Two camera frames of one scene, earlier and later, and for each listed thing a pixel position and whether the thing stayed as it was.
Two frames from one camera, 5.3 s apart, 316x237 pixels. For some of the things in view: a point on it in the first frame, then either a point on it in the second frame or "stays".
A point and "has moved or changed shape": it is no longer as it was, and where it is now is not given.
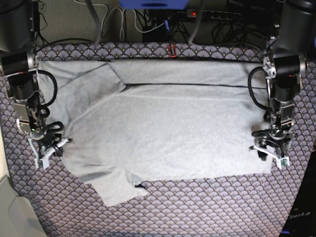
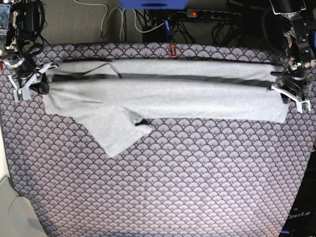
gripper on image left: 47,139 to 22,64
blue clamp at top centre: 166,22 stays
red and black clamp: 172,50 stays
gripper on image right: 275,137 to 290,81
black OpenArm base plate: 301,221 stays
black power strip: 213,14 stays
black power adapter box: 158,35 stays
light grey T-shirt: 124,123 has moved or changed shape
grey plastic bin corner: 17,217 stays
